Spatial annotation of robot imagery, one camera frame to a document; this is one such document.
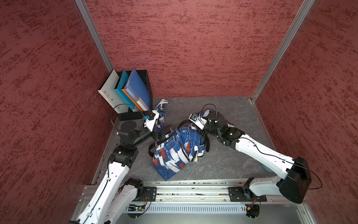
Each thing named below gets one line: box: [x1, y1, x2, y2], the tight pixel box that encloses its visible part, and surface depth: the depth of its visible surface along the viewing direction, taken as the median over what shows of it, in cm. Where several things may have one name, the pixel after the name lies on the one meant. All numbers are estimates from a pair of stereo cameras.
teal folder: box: [114, 68, 136, 111], surface depth 92 cm
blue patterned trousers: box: [151, 98, 236, 181], surface depth 78 cm
